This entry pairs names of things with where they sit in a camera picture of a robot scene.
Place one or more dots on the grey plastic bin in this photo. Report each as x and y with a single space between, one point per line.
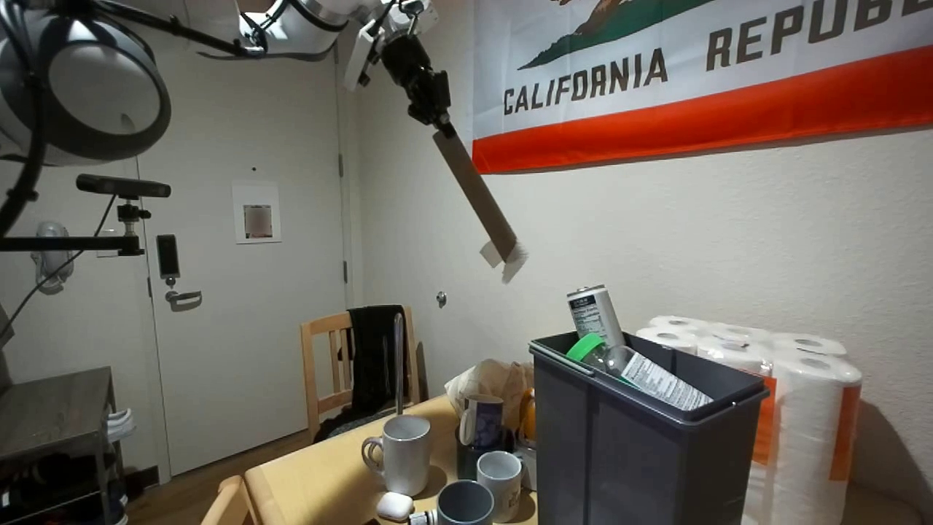
630 457

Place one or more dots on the small grey cup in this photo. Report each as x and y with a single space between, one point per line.
499 483

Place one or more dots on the large plain white mug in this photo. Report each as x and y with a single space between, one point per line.
404 457

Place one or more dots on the black door device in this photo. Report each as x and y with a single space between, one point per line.
166 257

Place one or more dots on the California Republic flag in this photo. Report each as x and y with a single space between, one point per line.
700 88

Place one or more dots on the white wall dispenser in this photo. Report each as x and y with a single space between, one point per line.
50 257

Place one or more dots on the black camera on stand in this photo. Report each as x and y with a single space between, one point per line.
120 189

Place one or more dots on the beige cloth bag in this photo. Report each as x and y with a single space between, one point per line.
491 381

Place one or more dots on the brown wooden chair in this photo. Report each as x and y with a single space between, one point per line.
227 500

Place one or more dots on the dark blue paper cup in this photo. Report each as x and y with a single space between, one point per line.
465 507

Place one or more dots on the orange toilet paper pack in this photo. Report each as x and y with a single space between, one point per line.
806 428

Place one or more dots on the orange cup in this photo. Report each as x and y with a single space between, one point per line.
529 418

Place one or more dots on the white earbud case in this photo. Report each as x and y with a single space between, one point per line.
395 507

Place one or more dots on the white door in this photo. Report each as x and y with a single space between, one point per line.
244 332

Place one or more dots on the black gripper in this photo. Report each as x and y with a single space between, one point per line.
414 78

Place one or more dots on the small framed picture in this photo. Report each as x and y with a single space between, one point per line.
258 217

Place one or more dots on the brown cardboard tissue roll tube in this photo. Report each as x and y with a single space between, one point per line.
475 199

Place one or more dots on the light wooden slatted chair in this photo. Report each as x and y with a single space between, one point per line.
322 368

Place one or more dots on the white box in bin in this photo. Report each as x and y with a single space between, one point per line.
659 383

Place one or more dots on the black jacket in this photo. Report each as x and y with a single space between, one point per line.
375 361

